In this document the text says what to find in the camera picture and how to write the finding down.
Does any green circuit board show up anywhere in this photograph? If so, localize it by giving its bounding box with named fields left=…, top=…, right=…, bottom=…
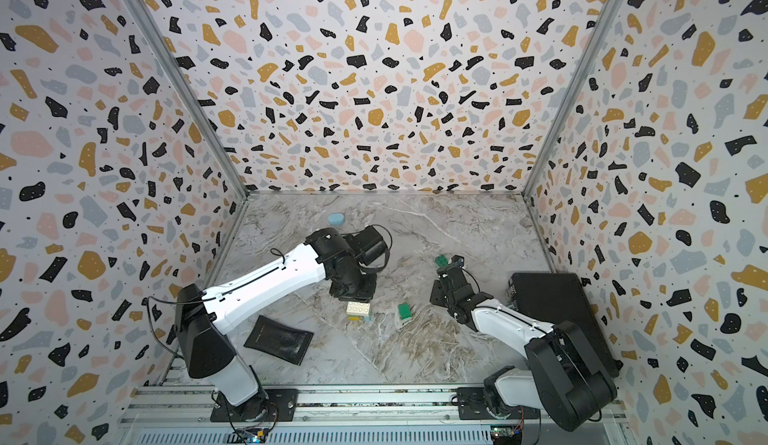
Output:
left=238, top=428, right=268, bottom=444

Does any dark green long lego brick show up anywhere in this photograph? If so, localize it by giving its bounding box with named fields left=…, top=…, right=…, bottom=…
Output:
left=435, top=255, right=450, bottom=268

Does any black hard case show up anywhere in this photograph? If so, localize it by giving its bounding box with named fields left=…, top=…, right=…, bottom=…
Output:
left=508, top=272, right=620, bottom=378

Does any cream long lego brick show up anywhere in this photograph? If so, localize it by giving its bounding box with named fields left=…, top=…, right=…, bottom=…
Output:
left=346, top=301, right=371, bottom=317

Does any light blue round puck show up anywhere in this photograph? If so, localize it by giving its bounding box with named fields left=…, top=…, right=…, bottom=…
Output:
left=327, top=213, right=345, bottom=227

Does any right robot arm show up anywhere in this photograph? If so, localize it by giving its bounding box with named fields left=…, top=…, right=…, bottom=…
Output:
left=430, top=257, right=619, bottom=432

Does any aluminium frame rail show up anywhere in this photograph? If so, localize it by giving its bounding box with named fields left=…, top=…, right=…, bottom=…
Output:
left=118, top=384, right=636, bottom=444

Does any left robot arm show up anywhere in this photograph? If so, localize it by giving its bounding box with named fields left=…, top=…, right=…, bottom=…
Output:
left=175, top=226, right=391, bottom=422

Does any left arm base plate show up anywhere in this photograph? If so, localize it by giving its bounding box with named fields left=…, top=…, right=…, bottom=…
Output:
left=210, top=388, right=299, bottom=424

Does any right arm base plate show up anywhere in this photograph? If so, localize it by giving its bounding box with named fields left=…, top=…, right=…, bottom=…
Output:
left=450, top=387, right=541, bottom=421

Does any green square lego brick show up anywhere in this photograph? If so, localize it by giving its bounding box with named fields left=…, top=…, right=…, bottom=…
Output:
left=397, top=303, right=413, bottom=321

